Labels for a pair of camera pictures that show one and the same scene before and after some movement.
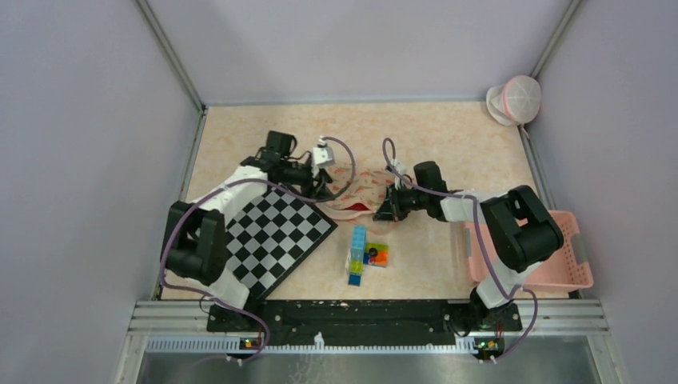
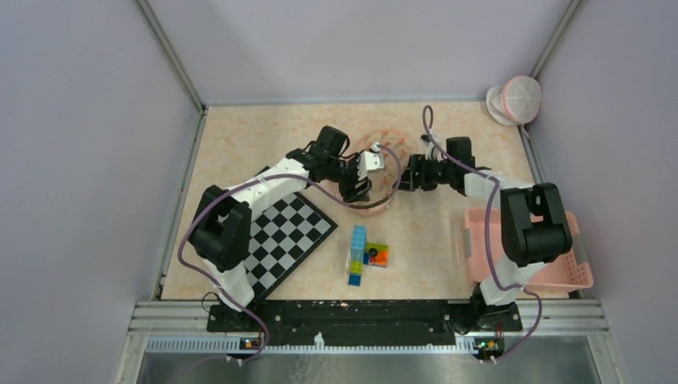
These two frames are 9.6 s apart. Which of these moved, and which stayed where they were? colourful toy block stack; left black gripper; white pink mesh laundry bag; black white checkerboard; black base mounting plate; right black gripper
Moved: left black gripper; right black gripper
Stayed: colourful toy block stack; white pink mesh laundry bag; black white checkerboard; black base mounting plate
